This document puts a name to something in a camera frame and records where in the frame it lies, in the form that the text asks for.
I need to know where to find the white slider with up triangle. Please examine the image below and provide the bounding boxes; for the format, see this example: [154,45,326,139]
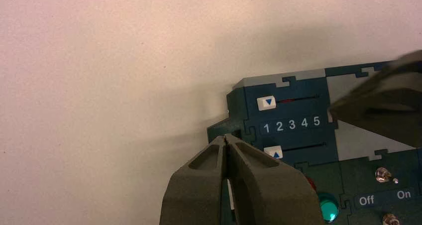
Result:
[263,145,284,159]

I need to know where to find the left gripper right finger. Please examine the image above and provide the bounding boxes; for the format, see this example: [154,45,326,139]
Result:
[226,134,325,225]

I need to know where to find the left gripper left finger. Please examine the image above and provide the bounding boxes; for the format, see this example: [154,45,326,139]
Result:
[160,136,228,225]

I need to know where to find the green dome push button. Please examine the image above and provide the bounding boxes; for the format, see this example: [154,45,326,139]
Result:
[317,193,340,224]

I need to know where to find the dark teal grey task box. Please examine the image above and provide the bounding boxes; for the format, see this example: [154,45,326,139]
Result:
[207,61,422,225]

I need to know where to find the white slider with down triangle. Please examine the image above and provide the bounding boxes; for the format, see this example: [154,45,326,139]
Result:
[256,95,277,112]

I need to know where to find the metal toggle switch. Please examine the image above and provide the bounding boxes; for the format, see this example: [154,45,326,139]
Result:
[375,166,399,185]
[382,214,401,225]

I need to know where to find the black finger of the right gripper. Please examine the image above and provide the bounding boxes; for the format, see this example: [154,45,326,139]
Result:
[329,50,422,148]

